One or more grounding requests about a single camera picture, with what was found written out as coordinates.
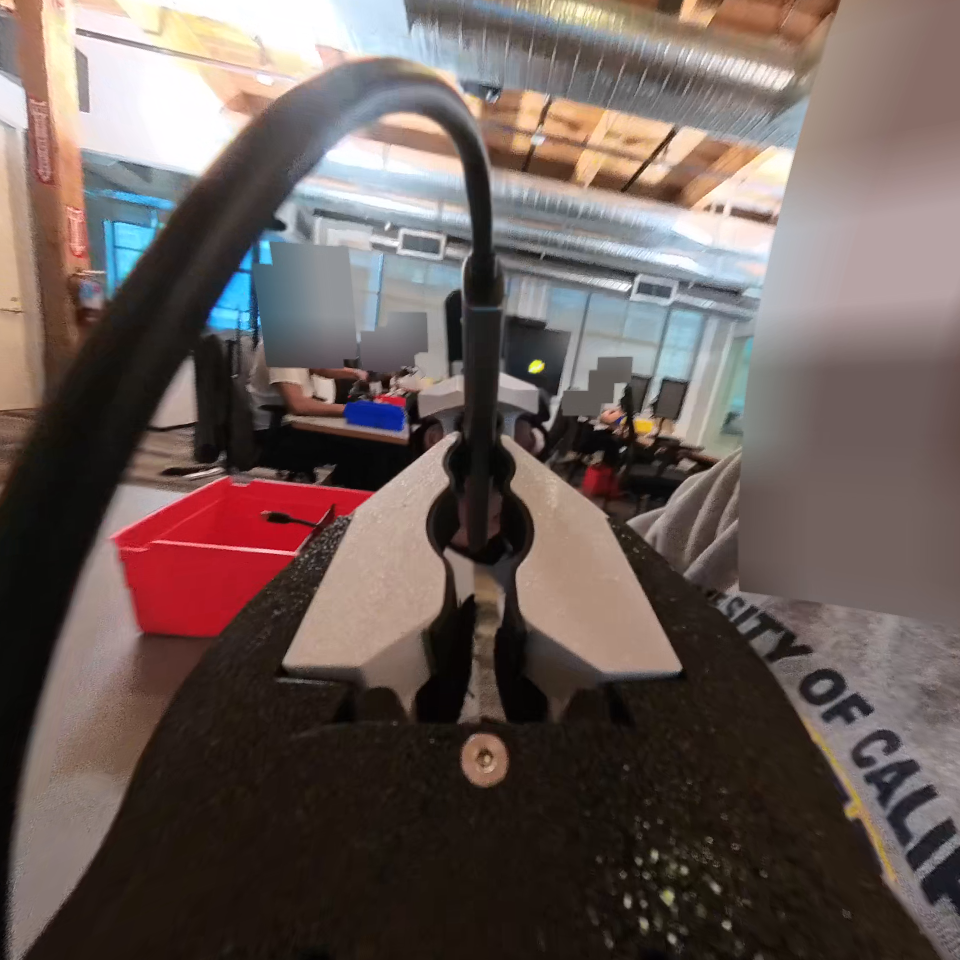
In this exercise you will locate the blue plastic bin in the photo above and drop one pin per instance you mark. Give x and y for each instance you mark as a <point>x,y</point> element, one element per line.
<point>375,416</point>

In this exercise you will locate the red bag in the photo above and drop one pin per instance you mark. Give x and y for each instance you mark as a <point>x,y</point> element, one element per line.
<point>604,481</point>

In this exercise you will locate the silver spiral duct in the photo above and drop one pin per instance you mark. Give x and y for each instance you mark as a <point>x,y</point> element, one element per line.
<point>638,59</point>

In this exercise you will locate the red fire extinguisher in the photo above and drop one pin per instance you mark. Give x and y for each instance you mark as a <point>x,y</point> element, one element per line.
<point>92,290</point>

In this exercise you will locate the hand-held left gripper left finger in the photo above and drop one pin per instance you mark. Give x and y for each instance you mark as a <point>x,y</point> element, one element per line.
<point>360,600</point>

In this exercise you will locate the person's right forearm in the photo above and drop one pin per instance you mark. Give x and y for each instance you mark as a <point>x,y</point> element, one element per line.
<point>697,525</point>

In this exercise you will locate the wooden post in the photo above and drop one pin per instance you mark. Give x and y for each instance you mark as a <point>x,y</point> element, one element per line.
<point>49,225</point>

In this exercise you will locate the red plastic bin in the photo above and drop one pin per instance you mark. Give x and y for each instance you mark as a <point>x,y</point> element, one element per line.
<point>211,585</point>

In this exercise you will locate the red sign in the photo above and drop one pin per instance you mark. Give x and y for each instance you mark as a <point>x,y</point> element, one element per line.
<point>44,142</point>
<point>77,232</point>

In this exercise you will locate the black monitor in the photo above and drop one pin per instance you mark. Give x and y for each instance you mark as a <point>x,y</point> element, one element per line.
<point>536,352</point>

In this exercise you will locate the wooden desk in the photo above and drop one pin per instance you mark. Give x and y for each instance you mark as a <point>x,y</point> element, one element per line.
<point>337,429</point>

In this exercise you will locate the person's printed grey sweatshirt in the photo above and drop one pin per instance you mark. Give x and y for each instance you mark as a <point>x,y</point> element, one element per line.
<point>862,659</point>

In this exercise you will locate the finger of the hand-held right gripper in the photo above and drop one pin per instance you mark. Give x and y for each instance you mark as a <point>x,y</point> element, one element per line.
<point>519,398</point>
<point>443,398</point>

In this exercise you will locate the grey air duct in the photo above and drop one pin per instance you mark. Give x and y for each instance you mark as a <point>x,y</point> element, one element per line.
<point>563,225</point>

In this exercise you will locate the black office chair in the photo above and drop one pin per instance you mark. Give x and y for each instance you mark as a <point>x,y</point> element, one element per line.
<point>217,405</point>

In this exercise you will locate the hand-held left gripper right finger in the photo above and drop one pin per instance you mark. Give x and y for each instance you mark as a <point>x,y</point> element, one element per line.
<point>592,600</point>

